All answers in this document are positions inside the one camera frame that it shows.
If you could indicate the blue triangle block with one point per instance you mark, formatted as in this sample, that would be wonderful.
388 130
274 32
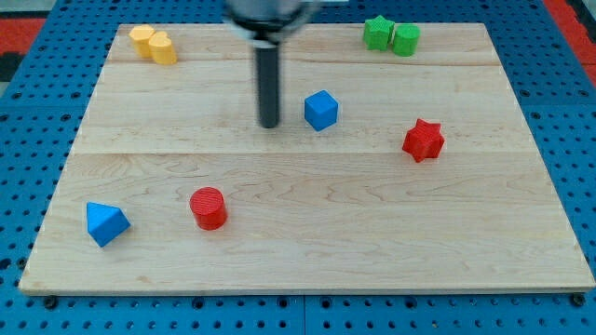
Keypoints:
105 223

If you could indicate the blue cube block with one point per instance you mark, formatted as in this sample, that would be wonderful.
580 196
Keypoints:
321 110

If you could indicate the red star block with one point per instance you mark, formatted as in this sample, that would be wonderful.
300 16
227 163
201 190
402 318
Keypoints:
423 141

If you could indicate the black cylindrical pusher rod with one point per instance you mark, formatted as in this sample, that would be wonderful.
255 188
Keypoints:
268 86

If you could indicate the wooden board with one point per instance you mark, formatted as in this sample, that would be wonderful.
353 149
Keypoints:
343 210

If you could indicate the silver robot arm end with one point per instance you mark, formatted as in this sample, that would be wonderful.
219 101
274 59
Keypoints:
268 23

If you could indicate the yellow hexagon block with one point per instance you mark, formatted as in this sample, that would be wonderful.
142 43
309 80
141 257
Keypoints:
139 37

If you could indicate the yellow heart block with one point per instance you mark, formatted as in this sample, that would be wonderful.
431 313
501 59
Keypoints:
161 48

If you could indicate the green cylinder block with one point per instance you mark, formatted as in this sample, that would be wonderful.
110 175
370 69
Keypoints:
405 40

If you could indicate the green star block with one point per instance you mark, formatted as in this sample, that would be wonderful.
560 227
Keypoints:
378 32

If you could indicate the red cylinder block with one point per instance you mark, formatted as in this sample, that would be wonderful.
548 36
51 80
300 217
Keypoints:
208 208

